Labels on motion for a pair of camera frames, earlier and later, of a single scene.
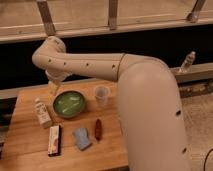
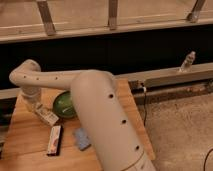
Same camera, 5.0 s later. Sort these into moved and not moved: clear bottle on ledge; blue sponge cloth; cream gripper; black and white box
Moved: cream gripper
Not moved: black and white box; clear bottle on ledge; blue sponge cloth
